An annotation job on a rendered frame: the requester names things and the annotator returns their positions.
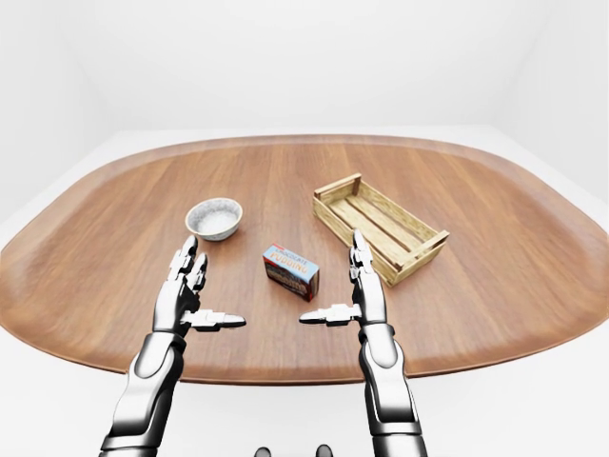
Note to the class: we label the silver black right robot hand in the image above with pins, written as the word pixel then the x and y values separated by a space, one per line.
pixel 370 297

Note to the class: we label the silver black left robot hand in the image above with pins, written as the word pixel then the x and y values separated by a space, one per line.
pixel 169 304

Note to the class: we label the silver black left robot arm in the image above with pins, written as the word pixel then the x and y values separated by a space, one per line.
pixel 143 395

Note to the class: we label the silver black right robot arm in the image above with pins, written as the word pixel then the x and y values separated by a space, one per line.
pixel 390 390

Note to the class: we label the wooden slat tray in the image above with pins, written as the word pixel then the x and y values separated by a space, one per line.
pixel 380 227

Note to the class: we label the chocolate pudding box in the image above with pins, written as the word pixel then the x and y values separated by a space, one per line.
pixel 291 272

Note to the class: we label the grey patterned bowl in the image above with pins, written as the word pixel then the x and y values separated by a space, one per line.
pixel 214 219

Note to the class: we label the small dark rounded shape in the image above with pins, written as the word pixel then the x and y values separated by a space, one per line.
pixel 324 451
pixel 262 452

